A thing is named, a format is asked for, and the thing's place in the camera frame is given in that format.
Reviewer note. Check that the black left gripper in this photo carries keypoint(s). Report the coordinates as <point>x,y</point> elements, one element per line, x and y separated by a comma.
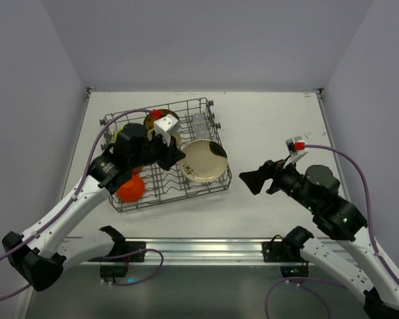
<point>161,150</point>

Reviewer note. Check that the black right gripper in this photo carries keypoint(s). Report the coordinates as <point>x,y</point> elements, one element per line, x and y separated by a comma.
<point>273,177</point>

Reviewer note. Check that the grey wire dish rack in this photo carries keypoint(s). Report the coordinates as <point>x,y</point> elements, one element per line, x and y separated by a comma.
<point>167,186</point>

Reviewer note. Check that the cream plate black brushstroke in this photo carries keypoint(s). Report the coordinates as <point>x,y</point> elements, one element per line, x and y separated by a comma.
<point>205,161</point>

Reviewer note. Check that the yellow patterned plate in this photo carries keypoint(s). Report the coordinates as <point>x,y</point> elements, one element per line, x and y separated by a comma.
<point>155,115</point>

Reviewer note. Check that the orange bowl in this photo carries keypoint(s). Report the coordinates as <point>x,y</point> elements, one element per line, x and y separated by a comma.
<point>132,190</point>
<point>136,171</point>

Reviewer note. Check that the cream plate red marks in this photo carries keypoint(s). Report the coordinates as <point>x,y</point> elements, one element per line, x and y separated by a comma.
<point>151,134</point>

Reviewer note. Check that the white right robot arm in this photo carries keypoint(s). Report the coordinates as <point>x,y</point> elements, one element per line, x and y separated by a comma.
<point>317,191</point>

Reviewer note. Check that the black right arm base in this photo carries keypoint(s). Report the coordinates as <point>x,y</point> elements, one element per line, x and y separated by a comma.
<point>286,249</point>

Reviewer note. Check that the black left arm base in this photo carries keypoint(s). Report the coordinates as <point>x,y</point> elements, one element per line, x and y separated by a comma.
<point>120,247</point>

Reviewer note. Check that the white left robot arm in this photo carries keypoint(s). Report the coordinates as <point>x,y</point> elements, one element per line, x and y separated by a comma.
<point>34,253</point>

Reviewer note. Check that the clear glass cup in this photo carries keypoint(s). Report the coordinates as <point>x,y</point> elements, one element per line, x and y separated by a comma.
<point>198,118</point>
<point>202,136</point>
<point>200,129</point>

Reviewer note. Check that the clear glass cup farthest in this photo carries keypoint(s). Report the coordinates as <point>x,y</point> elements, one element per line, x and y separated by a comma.
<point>198,118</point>

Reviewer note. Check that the lime green bowl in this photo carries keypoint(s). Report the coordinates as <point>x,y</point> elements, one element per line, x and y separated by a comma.
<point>116,134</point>

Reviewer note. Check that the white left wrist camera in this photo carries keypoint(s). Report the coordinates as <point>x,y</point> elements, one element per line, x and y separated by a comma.
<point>165,127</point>

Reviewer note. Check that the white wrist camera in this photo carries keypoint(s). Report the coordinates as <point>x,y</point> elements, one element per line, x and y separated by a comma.
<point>296,148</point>
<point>165,127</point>

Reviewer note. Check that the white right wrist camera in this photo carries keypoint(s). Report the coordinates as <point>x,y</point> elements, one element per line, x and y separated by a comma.
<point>296,148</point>

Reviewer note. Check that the aluminium mounting rail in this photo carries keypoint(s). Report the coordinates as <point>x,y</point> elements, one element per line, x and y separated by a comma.
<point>179,251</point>

